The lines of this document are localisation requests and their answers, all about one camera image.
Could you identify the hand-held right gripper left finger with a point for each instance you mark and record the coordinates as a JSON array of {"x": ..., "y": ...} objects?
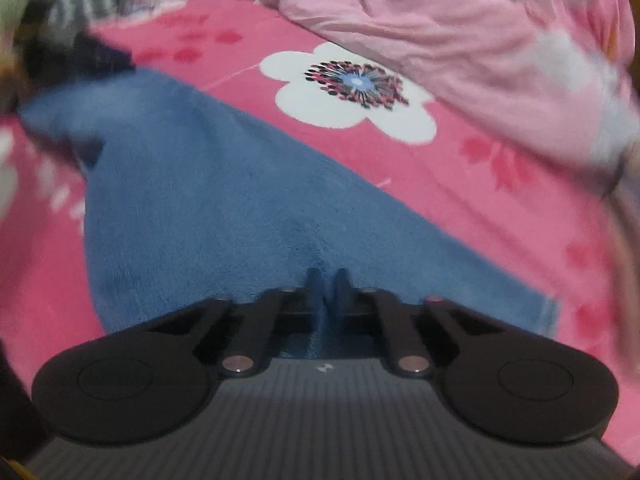
[{"x": 315, "y": 292}]

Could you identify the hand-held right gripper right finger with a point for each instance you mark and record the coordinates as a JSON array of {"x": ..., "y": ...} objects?
[{"x": 342, "y": 292}]

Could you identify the blue denim jeans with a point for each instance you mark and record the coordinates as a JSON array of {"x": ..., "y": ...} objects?
[{"x": 200, "y": 200}]

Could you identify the pink floral bed sheet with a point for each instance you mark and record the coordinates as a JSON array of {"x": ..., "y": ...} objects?
[{"x": 450, "y": 170}]

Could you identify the pink grey floral duvet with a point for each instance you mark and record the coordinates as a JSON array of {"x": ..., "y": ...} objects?
[{"x": 425, "y": 25}]

